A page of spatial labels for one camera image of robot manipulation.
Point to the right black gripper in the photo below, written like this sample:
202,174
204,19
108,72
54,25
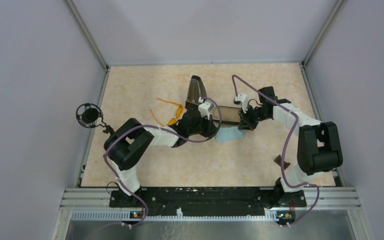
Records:
247,124

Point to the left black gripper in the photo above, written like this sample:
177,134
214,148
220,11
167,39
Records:
210,127

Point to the orange sunglasses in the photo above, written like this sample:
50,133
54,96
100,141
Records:
167,112

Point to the black glasses case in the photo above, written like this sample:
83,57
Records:
229,115

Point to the blue cleaning cloth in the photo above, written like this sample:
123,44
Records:
226,134

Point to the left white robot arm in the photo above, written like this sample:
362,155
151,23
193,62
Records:
125,147

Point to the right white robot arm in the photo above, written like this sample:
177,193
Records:
318,147

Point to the black metronome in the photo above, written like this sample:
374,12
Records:
196,90

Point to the small brown holder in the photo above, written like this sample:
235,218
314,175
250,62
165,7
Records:
278,161

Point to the black microphone on tripod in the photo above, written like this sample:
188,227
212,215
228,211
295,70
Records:
90,116

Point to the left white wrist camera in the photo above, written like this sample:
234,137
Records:
205,107

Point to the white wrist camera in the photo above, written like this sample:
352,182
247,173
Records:
242,100
205,107

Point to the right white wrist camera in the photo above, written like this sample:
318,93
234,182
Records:
242,100

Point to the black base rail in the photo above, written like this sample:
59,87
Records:
207,201

